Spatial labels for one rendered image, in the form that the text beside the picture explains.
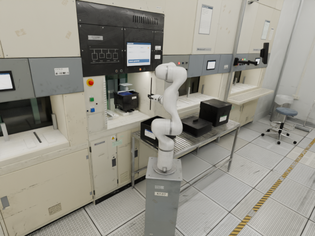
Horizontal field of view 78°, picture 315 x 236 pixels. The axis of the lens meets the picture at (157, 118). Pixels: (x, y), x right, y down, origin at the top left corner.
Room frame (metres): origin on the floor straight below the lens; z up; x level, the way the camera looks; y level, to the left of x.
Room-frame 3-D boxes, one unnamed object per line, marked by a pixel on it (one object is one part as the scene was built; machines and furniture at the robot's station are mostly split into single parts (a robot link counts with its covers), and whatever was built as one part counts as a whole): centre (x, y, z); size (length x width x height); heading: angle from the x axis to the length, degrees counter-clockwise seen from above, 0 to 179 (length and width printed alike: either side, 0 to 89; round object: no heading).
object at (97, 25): (2.22, 0.60, 0.98); 0.95 x 0.88 x 1.95; 43
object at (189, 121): (2.08, -0.44, 0.83); 0.29 x 0.29 x 0.13; 43
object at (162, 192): (1.32, -0.08, 0.38); 0.28 x 0.28 x 0.76; 88
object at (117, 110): (2.24, 0.39, 0.89); 0.22 x 0.21 x 0.04; 43
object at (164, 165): (1.32, -0.08, 0.85); 0.19 x 0.19 x 0.18
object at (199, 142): (2.12, -0.40, 0.38); 1.30 x 0.60 x 0.76; 133
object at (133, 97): (2.24, 0.39, 1.06); 0.24 x 0.20 x 0.32; 133
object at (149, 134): (1.84, -0.02, 0.85); 0.28 x 0.28 x 0.17; 52
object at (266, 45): (3.01, -1.35, 1.57); 0.53 x 0.40 x 0.36; 43
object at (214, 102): (2.38, -0.73, 0.89); 0.29 x 0.29 x 0.25; 39
